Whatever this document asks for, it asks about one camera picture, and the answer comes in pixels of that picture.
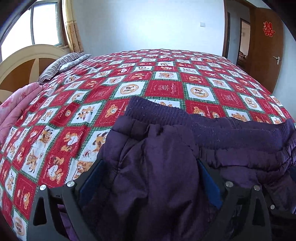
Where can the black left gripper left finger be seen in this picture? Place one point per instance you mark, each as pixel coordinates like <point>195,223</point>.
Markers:
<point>46,222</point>

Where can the striped grey pillow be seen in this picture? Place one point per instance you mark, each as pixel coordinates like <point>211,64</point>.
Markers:
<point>62,64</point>

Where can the red double happiness sticker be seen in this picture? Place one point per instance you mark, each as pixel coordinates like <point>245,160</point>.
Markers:
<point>268,29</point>

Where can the silver door handle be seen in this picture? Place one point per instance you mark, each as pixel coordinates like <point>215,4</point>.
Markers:
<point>277,59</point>

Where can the purple puffer jacket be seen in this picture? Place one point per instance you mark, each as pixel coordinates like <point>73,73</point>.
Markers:
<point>152,185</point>

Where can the brown wooden door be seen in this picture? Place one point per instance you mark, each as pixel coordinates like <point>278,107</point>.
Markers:
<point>260,62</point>

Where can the cream and wood headboard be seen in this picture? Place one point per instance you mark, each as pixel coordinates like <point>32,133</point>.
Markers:
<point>25,66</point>

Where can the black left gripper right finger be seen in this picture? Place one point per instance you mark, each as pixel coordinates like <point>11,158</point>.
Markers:
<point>242,213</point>

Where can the red patchwork bear quilt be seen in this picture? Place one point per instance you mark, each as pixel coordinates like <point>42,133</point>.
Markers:
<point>60,133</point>

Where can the pink folded blanket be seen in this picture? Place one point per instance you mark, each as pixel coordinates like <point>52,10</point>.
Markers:
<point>13,107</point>

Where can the window with frame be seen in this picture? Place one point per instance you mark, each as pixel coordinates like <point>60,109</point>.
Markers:
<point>41,23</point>

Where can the yellow floral curtain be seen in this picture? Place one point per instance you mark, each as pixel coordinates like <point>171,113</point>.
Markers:
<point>71,27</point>

